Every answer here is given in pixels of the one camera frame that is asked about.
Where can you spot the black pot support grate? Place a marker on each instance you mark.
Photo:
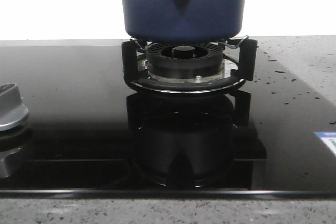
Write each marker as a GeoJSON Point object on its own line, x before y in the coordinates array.
{"type": "Point", "coordinates": [238, 67]}

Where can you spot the dark blue pot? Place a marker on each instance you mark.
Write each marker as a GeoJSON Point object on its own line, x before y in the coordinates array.
{"type": "Point", "coordinates": [183, 20]}

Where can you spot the black gas burner head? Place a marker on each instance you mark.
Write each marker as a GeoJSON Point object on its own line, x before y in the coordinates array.
{"type": "Point", "coordinates": [185, 61]}

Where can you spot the black glass gas stove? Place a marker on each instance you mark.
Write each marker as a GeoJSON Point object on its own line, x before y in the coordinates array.
{"type": "Point", "coordinates": [88, 135]}

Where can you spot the silver stove knob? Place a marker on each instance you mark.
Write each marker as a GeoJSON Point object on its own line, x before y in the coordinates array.
{"type": "Point", "coordinates": [13, 111]}

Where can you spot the blue energy label sticker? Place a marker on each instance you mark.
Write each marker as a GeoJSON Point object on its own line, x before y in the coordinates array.
{"type": "Point", "coordinates": [329, 140]}

